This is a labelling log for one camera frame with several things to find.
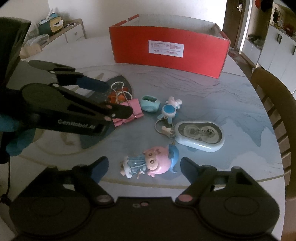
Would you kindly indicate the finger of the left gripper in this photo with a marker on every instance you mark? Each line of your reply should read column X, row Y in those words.
column 79, row 104
column 67, row 75

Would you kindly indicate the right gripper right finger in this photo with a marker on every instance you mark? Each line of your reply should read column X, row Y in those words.
column 200, row 177

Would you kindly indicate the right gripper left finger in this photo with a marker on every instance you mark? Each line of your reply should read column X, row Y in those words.
column 86, row 180

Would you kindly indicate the orange red small toy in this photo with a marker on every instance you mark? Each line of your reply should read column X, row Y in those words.
column 116, row 97

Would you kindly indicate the pink binder clip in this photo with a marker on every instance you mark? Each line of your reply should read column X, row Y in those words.
column 131, row 105

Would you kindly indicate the blue correction tape dispenser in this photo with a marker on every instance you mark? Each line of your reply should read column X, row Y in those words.
column 202, row 135

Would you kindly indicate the teal pencil sharpener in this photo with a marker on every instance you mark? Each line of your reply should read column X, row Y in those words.
column 149, row 103

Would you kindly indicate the pink-haired doll figure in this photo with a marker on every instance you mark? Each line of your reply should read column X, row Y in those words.
column 154, row 161

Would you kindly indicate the blue white keychain figure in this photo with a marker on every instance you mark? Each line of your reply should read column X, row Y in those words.
column 169, row 110

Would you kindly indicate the blue gloved hand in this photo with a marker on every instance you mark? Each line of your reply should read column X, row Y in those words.
column 14, row 136

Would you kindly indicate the white drawer cabinet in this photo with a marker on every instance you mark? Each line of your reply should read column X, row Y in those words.
column 65, row 36

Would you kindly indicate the white sunglasses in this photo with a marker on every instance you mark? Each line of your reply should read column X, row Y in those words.
column 70, row 25

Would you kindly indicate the teal tissue box holder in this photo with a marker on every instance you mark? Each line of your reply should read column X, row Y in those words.
column 50, row 25

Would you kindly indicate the red cardboard box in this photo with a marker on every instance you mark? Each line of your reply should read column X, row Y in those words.
column 169, row 41

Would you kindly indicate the dark wooden chair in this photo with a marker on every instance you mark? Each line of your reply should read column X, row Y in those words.
column 279, row 104

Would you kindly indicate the brown entrance door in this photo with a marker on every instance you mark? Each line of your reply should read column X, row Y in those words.
column 233, row 20

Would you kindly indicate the white wall cabinet unit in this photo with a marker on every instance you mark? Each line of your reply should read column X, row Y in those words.
column 270, row 40

